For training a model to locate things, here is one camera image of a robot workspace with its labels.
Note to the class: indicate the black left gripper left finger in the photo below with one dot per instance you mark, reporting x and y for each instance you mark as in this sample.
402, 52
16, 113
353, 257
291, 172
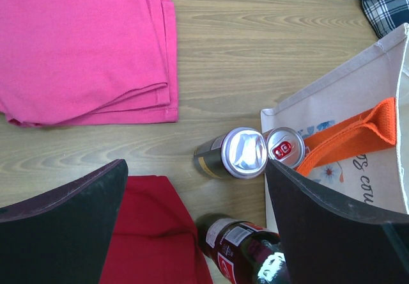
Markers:
63, 235

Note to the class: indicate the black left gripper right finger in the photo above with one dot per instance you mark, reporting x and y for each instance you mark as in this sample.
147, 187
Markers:
329, 237

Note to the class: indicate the cola glass bottle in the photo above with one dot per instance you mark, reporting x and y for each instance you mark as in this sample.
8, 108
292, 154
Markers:
242, 251

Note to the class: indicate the beige canvas tote bag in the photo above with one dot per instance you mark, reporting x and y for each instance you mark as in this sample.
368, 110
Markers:
379, 72

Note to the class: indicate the black can beside bag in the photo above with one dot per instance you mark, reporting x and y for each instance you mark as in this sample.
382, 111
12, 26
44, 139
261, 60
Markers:
240, 153

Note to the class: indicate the red folded cloth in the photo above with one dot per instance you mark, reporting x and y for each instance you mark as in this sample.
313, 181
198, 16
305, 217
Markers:
155, 239

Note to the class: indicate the silver can red tab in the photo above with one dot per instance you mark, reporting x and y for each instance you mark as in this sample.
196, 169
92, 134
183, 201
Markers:
285, 145

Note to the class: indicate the pink folded cloth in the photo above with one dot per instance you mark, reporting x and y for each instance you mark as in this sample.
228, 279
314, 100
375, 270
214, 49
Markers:
88, 62

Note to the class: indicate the plaid navy white shirt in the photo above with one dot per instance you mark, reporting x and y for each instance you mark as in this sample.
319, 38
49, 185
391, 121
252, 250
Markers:
385, 15

